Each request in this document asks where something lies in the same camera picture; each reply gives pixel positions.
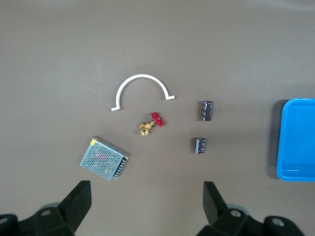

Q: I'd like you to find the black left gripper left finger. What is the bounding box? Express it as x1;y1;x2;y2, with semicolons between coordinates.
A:
18;180;92;236

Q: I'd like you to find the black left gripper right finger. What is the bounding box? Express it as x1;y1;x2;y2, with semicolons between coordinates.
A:
196;181;266;236

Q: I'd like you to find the black terminal block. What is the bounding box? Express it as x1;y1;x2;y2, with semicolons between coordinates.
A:
192;137;207;155

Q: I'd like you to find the blue plastic tray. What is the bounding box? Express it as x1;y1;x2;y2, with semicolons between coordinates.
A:
276;98;315;182

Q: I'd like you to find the metal mesh power supply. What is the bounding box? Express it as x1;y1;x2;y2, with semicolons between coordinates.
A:
80;136;130;181

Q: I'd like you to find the brass valve with red handle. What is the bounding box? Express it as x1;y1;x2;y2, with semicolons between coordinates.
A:
139;112;165;136

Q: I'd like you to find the white half-ring pipe clamp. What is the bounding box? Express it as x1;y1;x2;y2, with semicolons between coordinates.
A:
110;74;176;113

